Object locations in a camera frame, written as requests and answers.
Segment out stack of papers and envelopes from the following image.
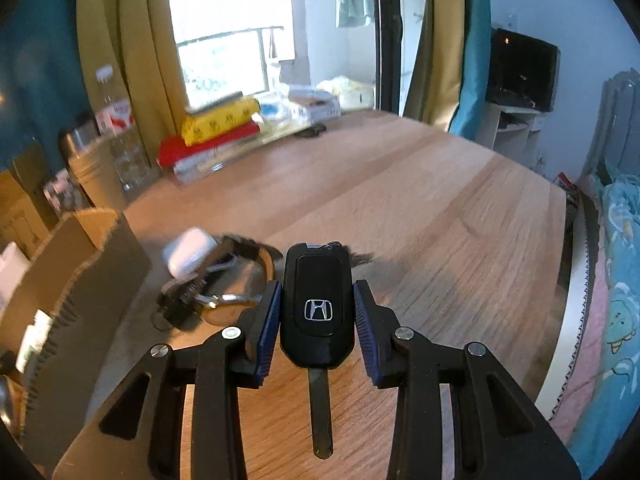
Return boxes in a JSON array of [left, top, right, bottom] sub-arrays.
[[172, 132, 297, 187]]

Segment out red book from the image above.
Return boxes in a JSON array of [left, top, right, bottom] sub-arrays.
[[157, 122, 264, 169]]

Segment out glass jar with pink print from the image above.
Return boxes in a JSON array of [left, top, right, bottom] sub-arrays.
[[42, 170, 84, 217]]

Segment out white television stand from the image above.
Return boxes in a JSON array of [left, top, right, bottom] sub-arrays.
[[472, 102, 544, 164]]

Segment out pale yellow cloth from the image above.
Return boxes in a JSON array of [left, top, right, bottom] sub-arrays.
[[317, 75, 374, 94]]

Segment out blue cartoon print blanket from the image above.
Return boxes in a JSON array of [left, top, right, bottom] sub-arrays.
[[570, 172, 640, 480]]

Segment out black television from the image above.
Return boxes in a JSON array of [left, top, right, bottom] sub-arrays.
[[487, 27, 560, 114]]

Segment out grey bed headboard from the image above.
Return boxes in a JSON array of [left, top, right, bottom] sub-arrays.
[[575, 67, 640, 192]]

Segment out steel thermos flask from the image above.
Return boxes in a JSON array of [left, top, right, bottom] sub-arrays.
[[59, 120, 102, 162]]

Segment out clear plastic water bottle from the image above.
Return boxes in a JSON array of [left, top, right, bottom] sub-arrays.
[[95, 66, 152, 192]]

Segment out white bed frame edge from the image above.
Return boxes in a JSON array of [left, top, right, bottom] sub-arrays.
[[535, 195, 602, 427]]

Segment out black car key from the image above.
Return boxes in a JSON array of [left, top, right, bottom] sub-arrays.
[[278, 242, 357, 461]]

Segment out white earbuds case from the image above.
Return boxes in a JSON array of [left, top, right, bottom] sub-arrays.
[[162, 227, 219, 279]]

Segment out teal curtain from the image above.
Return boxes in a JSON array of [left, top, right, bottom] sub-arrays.
[[447, 0, 494, 149]]

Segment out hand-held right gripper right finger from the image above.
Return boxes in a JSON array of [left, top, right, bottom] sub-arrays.
[[352, 280, 582, 480]]

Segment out white storage box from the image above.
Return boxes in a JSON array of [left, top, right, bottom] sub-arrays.
[[332, 80, 376, 111]]

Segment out yellow curtain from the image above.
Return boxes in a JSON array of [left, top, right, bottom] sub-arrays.
[[75, 0, 189, 171], [402, 0, 467, 134]]

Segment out black sliding door frame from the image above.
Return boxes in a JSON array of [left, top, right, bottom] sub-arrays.
[[375, 0, 404, 116]]

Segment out brown cardboard box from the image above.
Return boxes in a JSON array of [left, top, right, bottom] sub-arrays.
[[0, 208, 153, 480]]

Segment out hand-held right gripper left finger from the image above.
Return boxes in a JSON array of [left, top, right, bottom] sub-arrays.
[[50, 280, 283, 480]]

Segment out brown lamp packaging box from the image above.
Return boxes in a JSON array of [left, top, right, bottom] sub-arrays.
[[0, 142, 62, 256]]

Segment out stack of paper cups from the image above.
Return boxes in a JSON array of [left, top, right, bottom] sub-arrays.
[[67, 152, 127, 212]]

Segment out yellow packet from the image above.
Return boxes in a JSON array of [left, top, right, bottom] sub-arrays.
[[181, 100, 261, 147]]

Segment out blue and white packet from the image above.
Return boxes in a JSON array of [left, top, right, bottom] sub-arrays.
[[257, 97, 291, 129]]

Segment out white cartons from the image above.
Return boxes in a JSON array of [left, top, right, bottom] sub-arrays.
[[287, 85, 342, 124]]

